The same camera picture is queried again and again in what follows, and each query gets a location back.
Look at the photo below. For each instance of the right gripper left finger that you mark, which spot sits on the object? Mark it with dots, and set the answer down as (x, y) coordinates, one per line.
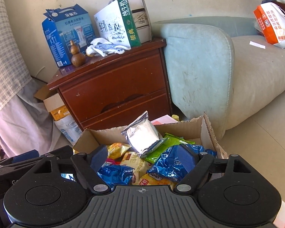
(87, 166)

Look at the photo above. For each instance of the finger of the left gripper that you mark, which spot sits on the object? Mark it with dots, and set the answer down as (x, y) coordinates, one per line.
(26, 156)

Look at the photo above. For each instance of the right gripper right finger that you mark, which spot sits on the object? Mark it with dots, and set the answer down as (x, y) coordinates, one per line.
(197, 167)

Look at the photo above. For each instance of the pink white Amer snack pack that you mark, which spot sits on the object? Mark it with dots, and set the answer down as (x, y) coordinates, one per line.
(110, 162)

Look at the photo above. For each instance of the blue foil snack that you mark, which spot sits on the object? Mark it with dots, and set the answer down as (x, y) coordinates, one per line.
(115, 175)
(169, 166)

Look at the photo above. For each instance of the yellow barcode snack pack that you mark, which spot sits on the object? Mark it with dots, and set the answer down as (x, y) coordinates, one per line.
(117, 150)

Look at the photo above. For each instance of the green snack pack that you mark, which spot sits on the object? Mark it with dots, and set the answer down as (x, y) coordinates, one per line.
(169, 140)

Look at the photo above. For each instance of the croissant snack pack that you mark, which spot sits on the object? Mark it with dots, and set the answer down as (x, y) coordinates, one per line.
(139, 165)

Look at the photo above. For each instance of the yellow waffle snack pack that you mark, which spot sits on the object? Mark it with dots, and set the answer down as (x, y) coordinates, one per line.
(153, 179)

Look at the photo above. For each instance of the silver foil snack pack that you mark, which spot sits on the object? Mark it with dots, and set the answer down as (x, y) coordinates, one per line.
(142, 135)

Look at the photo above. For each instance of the checkered pink fabric cover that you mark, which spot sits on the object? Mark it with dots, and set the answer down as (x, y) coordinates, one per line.
(25, 124)

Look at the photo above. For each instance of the white printed bag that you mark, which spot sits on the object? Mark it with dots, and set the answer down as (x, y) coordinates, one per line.
(69, 128)

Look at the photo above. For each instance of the open small cardboard box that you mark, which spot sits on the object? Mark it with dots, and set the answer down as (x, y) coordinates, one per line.
(53, 102)

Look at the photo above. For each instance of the dark wooden nightstand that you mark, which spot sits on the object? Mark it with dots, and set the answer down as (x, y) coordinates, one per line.
(112, 91)

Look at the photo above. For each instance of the light blue sofa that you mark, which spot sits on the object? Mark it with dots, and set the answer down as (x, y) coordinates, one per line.
(212, 68)

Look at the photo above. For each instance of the wooden gourd ornament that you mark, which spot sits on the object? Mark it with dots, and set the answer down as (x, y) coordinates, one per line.
(78, 58)

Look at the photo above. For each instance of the white work gloves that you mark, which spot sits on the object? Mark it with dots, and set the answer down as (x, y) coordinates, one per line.
(103, 47)

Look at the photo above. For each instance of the white paper slip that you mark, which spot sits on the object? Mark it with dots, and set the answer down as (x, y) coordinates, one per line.
(257, 45)

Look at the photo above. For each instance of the blue gift box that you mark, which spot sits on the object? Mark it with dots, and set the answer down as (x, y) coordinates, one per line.
(63, 25)

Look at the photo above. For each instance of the white green milk carton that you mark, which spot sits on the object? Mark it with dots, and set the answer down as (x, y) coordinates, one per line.
(116, 24)

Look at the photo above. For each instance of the orange white paper bag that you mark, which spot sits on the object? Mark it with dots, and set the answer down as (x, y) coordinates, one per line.
(271, 19)

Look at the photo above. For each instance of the grey white carton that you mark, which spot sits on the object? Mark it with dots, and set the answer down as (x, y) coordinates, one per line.
(141, 19)

